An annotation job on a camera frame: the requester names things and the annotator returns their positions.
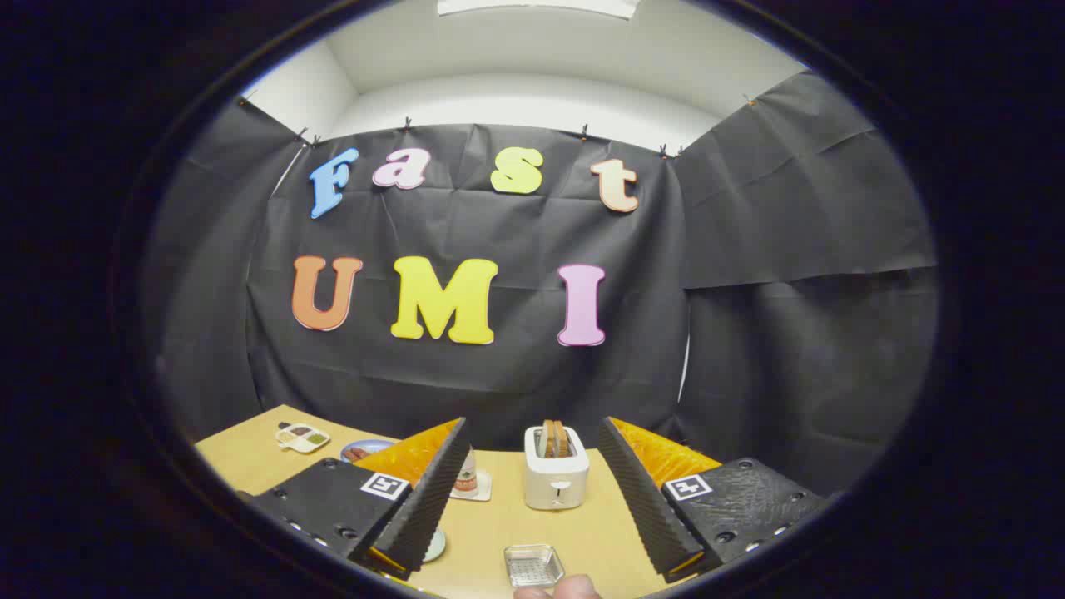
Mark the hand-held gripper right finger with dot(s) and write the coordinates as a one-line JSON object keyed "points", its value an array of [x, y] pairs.
{"points": [[641, 499]]}

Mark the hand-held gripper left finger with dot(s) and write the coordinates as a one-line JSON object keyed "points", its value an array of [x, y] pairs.
{"points": [[433, 499]]}

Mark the clear water bottle red cap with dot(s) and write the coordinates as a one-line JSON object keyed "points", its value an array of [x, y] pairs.
{"points": [[467, 480]]}

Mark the pale green plate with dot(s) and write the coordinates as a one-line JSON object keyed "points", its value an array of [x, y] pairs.
{"points": [[434, 545]]}

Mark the white square coaster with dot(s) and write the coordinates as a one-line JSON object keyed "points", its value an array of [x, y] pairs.
{"points": [[484, 488]]}

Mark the blue food plate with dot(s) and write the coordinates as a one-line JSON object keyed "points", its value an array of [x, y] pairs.
{"points": [[376, 446]]}

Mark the white toaster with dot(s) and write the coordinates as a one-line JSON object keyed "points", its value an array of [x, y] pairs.
{"points": [[556, 478]]}

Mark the brown meat pieces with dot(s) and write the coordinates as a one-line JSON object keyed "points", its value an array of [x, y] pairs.
{"points": [[358, 453]]}

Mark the toast bread slice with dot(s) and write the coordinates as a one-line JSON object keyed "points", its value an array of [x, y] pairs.
{"points": [[563, 439], [547, 439]]}

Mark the perforated metal tray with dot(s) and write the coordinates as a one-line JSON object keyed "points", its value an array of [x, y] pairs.
{"points": [[532, 566]]}

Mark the white divided sauce dish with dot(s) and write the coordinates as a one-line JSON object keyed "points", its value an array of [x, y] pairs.
{"points": [[304, 437]]}

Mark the ceiling light panel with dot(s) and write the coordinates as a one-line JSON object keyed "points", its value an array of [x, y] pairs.
{"points": [[541, 7]]}

